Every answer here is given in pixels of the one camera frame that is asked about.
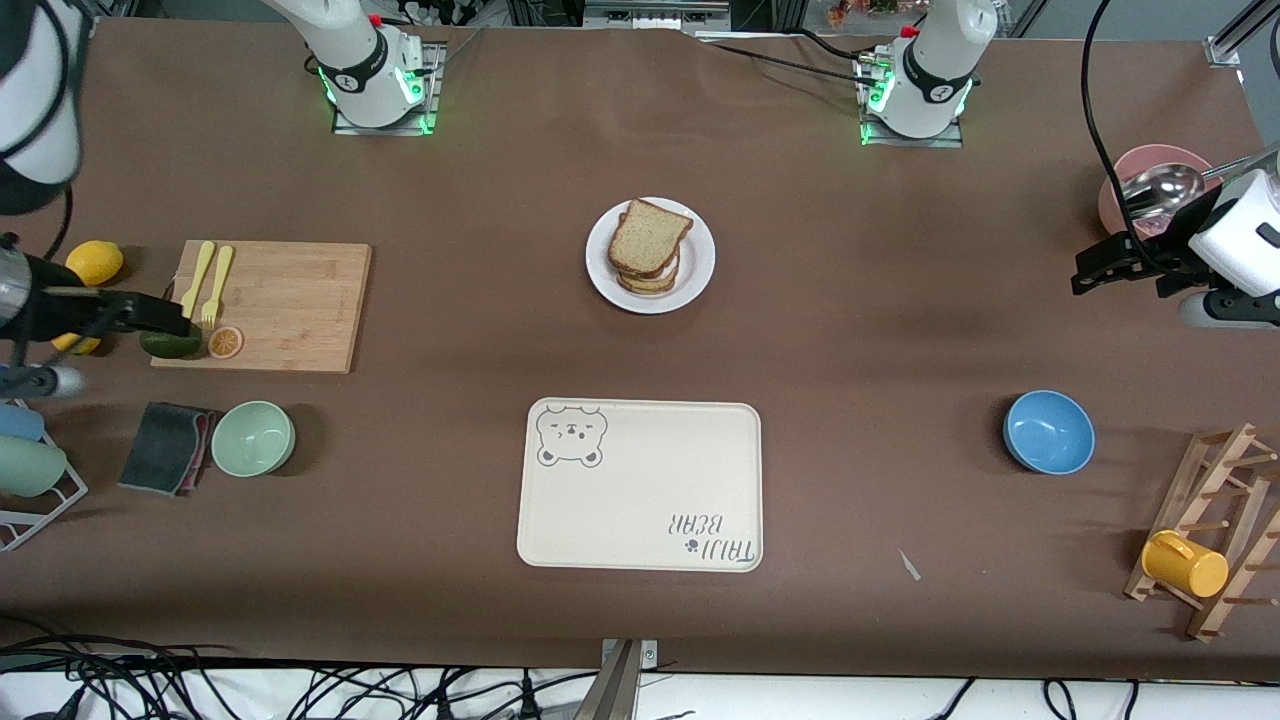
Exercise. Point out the bamboo cutting board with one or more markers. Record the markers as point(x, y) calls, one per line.
point(290, 305)

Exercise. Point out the orange slice toy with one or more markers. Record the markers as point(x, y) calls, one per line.
point(224, 343)

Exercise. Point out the light blue cup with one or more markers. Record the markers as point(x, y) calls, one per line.
point(20, 422)

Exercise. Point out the blue bowl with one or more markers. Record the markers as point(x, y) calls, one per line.
point(1048, 432)

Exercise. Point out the cream bear print tray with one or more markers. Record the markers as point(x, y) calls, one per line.
point(650, 480)

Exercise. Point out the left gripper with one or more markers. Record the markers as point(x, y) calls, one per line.
point(1166, 261)

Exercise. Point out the mint green bowl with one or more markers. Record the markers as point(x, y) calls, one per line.
point(252, 438)

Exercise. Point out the folded grey cloth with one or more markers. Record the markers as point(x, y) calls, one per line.
point(160, 448)

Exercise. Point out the small white paper scrap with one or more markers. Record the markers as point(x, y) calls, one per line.
point(908, 565)

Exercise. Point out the pink bowl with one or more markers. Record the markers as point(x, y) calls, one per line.
point(1150, 158)

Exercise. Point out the sage green cup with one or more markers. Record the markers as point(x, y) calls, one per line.
point(30, 466)

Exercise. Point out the yellow mug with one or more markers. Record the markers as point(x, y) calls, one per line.
point(1185, 565)

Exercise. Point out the aluminium frame post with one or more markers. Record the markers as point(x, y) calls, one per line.
point(1225, 48)

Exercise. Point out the green avocado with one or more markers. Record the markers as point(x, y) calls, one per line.
point(170, 346)

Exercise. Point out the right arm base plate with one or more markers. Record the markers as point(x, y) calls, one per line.
point(432, 95)

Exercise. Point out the yellow plastic fork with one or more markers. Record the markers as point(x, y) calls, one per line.
point(218, 275)

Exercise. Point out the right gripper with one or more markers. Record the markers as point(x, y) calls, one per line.
point(50, 309)

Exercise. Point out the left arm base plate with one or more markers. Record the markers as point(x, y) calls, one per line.
point(915, 142)

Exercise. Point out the metal table edge bracket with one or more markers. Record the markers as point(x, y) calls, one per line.
point(620, 690)

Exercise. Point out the yellow lemon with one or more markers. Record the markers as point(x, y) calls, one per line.
point(94, 260)
point(78, 345)

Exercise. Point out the metal scoop spoon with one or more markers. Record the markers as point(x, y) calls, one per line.
point(1165, 188)

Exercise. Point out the white round plate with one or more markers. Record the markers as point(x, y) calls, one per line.
point(700, 260)

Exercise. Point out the fried egg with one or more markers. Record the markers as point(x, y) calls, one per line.
point(664, 269)

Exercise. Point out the yellow plastic knife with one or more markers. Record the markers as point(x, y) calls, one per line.
point(198, 270)

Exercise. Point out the sandwich base bread slice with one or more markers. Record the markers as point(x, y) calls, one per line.
point(645, 285)

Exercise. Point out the wooden cup rack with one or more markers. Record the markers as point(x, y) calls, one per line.
point(1215, 470)

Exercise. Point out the brown bread slice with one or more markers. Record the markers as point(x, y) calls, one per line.
point(648, 235)

